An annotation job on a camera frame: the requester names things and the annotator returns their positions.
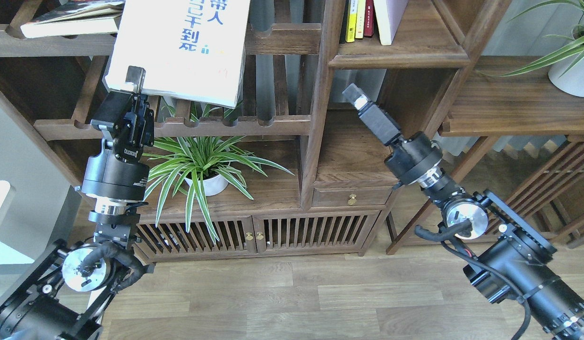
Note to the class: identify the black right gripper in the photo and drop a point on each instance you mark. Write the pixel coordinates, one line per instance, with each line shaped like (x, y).
(414, 159)

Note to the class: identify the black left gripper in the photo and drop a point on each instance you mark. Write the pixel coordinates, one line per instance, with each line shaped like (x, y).
(127, 125)

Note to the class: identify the large white book blue text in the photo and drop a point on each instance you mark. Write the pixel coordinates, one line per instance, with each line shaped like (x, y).
(190, 49)

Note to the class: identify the small white purple book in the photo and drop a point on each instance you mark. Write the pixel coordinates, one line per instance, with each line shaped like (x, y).
(388, 17)

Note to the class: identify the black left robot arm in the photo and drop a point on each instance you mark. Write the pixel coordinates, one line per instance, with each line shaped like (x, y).
(64, 293)

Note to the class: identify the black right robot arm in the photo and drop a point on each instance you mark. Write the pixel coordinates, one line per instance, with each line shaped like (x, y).
(506, 257)

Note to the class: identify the wooden side shelf unit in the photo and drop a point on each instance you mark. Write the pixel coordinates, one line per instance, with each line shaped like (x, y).
(490, 107)

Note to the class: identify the potted plant on side shelf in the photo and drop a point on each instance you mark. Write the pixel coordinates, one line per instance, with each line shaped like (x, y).
(550, 31)

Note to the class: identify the yellow book spine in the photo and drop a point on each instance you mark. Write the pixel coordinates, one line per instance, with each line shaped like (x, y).
(351, 16)

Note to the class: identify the red book spine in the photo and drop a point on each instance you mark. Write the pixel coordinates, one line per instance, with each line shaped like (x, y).
(370, 19)

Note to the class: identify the tan paperback book top left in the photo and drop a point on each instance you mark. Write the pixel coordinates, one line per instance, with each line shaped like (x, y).
(77, 17)

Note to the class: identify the cream book spine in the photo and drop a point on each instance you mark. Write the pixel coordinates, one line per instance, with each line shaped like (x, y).
(360, 19)

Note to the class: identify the dark wooden bookshelf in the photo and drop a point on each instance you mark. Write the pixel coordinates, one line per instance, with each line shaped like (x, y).
(51, 89)

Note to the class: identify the spider plant in white pot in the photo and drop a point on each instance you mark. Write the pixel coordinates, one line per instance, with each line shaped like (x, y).
(184, 165)

